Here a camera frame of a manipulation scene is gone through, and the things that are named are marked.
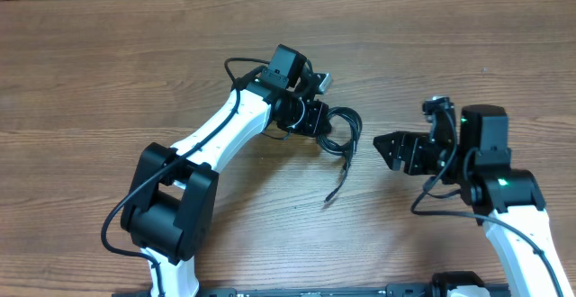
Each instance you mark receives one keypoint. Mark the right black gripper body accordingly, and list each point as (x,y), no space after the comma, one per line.
(417,151)

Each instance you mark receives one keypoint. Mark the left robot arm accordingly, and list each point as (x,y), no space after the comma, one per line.
(172,195)

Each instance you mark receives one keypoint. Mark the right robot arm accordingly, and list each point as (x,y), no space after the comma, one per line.
(470,150)

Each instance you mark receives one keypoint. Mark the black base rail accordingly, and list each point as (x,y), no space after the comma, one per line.
(390,290)

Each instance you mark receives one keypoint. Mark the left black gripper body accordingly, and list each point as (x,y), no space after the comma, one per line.
(316,119)

